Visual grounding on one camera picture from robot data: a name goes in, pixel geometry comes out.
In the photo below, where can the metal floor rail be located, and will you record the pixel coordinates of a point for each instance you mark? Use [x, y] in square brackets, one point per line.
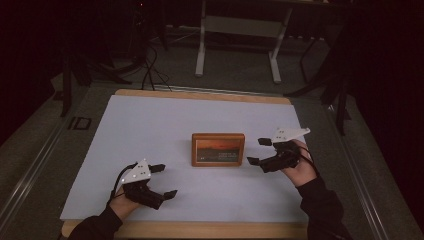
[213, 90]
[360, 173]
[33, 173]

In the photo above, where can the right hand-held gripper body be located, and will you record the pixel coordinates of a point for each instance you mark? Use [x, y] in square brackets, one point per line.
[283, 156]

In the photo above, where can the wooden picture frame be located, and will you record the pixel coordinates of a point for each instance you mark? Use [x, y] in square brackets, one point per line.
[217, 150]

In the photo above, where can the white table mat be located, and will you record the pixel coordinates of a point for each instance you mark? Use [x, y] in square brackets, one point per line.
[160, 133]

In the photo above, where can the person's left hand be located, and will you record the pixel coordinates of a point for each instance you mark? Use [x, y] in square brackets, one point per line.
[123, 206]

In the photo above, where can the black metal stand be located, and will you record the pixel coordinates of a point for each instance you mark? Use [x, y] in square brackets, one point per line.
[340, 100]
[66, 90]

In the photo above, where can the white metal stand frame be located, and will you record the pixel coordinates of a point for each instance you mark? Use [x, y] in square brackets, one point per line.
[240, 26]

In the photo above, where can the person's right hand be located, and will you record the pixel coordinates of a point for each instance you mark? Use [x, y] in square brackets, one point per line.
[301, 171]

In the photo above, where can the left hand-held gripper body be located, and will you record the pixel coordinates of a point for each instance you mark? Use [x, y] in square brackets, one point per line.
[138, 175]

